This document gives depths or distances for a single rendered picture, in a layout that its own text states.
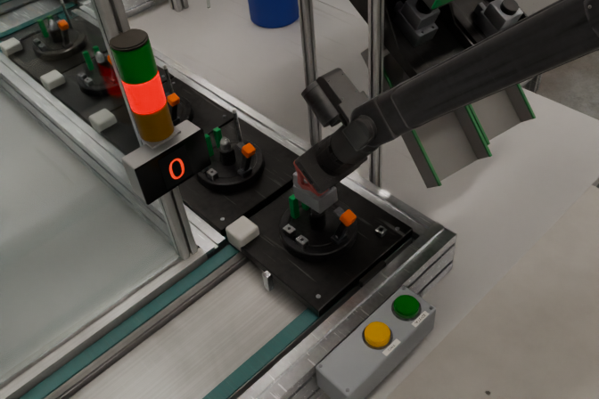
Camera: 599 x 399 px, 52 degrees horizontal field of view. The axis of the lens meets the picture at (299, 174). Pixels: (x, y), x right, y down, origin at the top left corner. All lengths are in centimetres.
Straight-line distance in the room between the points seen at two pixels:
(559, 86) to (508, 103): 189
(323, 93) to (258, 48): 99
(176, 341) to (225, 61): 94
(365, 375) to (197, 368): 28
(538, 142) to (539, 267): 36
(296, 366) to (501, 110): 66
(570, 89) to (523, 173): 181
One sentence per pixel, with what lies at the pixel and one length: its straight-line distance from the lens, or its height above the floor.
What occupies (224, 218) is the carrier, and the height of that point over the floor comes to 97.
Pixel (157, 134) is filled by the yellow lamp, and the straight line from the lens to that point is 90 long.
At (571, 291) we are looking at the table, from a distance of 124.
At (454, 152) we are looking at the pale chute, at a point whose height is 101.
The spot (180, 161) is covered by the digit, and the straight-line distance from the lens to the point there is 94.
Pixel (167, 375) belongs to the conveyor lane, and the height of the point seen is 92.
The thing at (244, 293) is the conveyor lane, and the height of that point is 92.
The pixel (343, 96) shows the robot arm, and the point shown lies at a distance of 85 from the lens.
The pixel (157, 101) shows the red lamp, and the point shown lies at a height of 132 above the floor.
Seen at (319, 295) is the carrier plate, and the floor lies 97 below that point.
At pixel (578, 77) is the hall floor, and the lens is 331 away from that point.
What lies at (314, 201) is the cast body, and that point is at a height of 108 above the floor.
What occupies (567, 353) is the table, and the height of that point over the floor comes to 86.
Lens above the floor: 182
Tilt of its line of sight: 43 degrees down
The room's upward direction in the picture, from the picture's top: 6 degrees counter-clockwise
